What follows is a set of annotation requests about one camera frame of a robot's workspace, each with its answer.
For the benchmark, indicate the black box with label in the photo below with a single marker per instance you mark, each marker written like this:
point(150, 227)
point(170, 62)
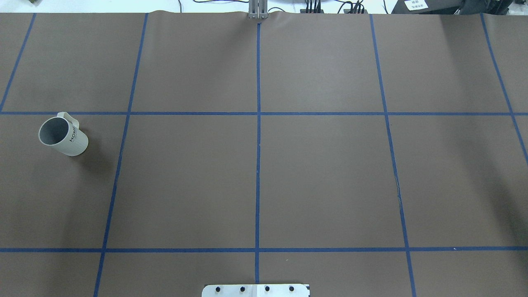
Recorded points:
point(426, 6)

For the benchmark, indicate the white camera stand base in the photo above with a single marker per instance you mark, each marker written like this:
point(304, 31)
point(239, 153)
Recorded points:
point(256, 290)

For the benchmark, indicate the white ribbed mug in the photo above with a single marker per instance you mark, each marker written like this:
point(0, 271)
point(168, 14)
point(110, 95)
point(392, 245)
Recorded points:
point(62, 133)

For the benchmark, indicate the aluminium frame post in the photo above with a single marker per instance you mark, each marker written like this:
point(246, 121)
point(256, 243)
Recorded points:
point(258, 9)

